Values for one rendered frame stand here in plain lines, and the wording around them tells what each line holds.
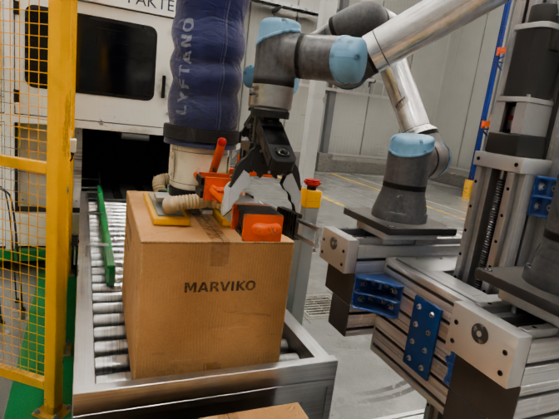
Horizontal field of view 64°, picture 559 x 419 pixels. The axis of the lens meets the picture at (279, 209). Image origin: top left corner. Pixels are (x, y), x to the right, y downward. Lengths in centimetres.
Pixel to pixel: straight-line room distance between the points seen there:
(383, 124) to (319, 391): 1094
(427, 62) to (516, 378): 1218
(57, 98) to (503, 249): 144
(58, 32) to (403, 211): 125
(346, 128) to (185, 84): 1027
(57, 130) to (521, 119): 141
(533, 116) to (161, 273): 92
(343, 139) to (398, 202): 1026
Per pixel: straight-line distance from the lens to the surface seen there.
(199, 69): 130
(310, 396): 141
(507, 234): 112
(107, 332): 158
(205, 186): 112
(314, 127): 429
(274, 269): 123
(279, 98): 81
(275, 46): 81
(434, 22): 90
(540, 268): 92
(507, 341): 82
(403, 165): 123
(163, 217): 127
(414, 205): 124
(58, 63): 175
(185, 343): 125
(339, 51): 78
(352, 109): 1154
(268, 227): 79
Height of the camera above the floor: 128
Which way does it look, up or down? 12 degrees down
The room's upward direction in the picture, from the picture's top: 7 degrees clockwise
